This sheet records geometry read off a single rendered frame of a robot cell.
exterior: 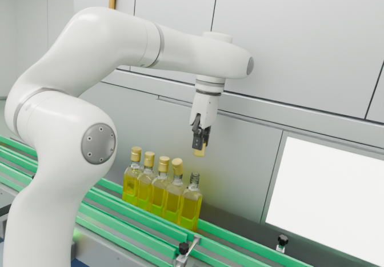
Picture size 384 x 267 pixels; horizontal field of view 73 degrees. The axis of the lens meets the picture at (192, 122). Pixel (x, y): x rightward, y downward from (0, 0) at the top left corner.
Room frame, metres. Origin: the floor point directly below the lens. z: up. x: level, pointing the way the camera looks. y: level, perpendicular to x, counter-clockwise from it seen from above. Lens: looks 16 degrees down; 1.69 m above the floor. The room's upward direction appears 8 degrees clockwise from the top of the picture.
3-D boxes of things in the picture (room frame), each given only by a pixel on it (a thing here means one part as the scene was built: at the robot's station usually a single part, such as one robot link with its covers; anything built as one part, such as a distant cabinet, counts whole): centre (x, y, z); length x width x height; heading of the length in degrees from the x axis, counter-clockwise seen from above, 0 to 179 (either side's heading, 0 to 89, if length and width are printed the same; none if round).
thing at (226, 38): (0.75, -0.04, 1.68); 0.09 x 0.08 x 0.13; 55
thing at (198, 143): (0.72, -0.02, 1.44); 0.03 x 0.03 x 0.07; 66
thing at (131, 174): (0.84, 0.18, 1.16); 0.06 x 0.06 x 0.21; 67
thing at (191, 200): (0.75, -0.03, 1.16); 0.06 x 0.06 x 0.21; 67
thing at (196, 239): (0.61, -0.04, 1.12); 0.17 x 0.03 x 0.12; 157
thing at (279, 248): (0.70, -0.34, 1.11); 0.07 x 0.04 x 0.13; 157
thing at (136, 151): (0.84, 0.18, 1.31); 0.04 x 0.04 x 0.04
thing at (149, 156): (0.81, 0.13, 1.31); 0.04 x 0.04 x 0.04
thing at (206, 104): (0.75, -0.03, 1.53); 0.10 x 0.07 x 0.11; 156
